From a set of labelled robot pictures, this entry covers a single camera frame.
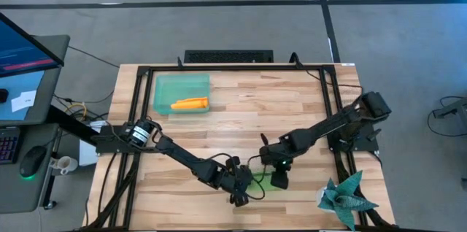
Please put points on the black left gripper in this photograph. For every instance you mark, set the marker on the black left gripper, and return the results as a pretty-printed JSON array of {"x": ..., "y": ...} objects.
[{"x": 233, "y": 181}]

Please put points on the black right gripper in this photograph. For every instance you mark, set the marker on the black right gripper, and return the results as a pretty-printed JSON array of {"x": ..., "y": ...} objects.
[{"x": 282, "y": 155}]

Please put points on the green microfiber towel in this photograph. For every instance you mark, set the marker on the green microfiber towel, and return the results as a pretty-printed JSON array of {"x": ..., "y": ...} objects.
[{"x": 264, "y": 182}]

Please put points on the orange microfiber towel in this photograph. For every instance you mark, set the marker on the orange microfiber towel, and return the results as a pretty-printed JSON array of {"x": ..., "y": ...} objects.
[{"x": 189, "y": 103}]

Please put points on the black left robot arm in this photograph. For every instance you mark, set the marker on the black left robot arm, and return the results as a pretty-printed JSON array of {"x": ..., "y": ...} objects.
[{"x": 182, "y": 156}]

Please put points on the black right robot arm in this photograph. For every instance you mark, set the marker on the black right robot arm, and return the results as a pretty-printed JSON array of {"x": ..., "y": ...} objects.
[{"x": 321, "y": 127}]

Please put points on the teal translucent plastic basket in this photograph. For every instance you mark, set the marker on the teal translucent plastic basket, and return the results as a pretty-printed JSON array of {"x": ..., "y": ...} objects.
[{"x": 175, "y": 86}]

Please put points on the white plant pot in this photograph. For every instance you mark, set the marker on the white plant pot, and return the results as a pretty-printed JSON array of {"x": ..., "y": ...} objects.
[{"x": 321, "y": 197}]

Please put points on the teal artificial plant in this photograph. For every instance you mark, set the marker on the teal artificial plant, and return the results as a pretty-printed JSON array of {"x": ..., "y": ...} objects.
[{"x": 344, "y": 199}]

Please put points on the black mesh box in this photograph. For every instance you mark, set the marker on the black mesh box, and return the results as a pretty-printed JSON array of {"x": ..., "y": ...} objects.
[{"x": 228, "y": 57}]

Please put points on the white box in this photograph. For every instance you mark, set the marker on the white box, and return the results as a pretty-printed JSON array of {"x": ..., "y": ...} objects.
[{"x": 87, "y": 155}]

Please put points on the white plastic cup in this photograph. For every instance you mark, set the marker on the white plastic cup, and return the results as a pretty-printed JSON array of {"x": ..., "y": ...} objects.
[{"x": 67, "y": 164}]

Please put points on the black stand base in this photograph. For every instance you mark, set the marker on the black stand base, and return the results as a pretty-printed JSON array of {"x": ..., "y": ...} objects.
[{"x": 456, "y": 108}]

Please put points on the black computer mouse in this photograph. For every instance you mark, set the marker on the black computer mouse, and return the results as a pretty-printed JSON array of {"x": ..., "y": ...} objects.
[{"x": 33, "y": 159}]

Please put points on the grey computer desk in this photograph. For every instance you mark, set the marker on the grey computer desk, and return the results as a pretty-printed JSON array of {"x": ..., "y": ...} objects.
[{"x": 22, "y": 195}]

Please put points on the white paper note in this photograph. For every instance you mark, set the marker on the white paper note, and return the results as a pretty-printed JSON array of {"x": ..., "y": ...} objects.
[{"x": 23, "y": 101}]

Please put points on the black backlit keyboard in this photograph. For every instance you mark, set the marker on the black backlit keyboard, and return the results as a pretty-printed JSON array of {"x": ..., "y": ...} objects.
[{"x": 8, "y": 148}]

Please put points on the small black round device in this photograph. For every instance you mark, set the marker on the small black round device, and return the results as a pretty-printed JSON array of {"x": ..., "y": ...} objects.
[{"x": 3, "y": 96}]

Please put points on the computer monitor with blue screen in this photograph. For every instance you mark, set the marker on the computer monitor with blue screen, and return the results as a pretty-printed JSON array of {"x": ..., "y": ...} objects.
[{"x": 22, "y": 53}]

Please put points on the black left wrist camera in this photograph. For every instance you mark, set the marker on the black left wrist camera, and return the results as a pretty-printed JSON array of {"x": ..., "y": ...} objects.
[{"x": 245, "y": 177}]

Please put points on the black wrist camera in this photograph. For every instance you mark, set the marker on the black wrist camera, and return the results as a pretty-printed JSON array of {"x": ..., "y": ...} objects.
[
  {"x": 268, "y": 155},
  {"x": 245, "y": 177}
]

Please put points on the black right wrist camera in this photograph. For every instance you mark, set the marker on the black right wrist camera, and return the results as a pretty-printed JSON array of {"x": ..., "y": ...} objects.
[{"x": 268, "y": 155}]

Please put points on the black metal table frame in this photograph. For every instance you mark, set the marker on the black metal table frame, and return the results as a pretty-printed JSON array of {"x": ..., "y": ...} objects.
[{"x": 237, "y": 68}]

